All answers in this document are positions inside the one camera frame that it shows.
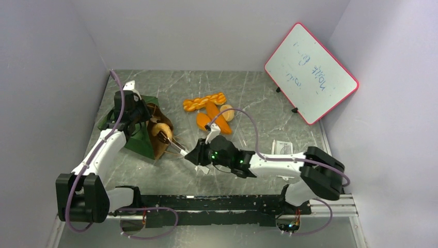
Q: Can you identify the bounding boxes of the green paper bag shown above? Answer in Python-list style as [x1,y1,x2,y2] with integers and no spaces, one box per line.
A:
[99,96,174,160]

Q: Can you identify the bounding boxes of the round pale fake bun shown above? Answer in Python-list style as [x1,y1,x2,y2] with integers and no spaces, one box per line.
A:
[220,104,234,122]

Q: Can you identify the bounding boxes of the long metal tweezers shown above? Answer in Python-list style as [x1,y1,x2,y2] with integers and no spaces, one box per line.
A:
[157,131,210,175]

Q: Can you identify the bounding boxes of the braided fake bread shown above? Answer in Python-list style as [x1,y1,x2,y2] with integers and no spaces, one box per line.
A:
[182,92,227,112]

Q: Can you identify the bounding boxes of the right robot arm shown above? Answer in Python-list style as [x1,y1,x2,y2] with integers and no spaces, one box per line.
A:
[181,135,345,214]

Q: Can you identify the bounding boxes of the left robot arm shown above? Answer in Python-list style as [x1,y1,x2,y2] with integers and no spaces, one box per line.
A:
[55,89,151,223]

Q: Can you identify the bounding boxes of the white printed card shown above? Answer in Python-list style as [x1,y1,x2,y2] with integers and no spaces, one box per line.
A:
[272,139,295,181]

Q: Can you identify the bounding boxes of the red framed whiteboard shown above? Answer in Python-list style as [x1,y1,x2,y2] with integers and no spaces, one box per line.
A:
[264,22,359,125]

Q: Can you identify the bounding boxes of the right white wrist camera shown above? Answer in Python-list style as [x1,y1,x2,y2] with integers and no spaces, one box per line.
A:
[205,123,221,144]

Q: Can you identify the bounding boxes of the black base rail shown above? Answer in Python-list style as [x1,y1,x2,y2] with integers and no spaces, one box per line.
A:
[109,195,311,228]

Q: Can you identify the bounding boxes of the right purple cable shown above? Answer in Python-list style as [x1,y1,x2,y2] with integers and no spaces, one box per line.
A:
[205,108,351,238]

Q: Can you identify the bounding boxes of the aluminium frame rail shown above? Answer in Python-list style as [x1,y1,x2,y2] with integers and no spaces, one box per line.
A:
[46,194,367,247]

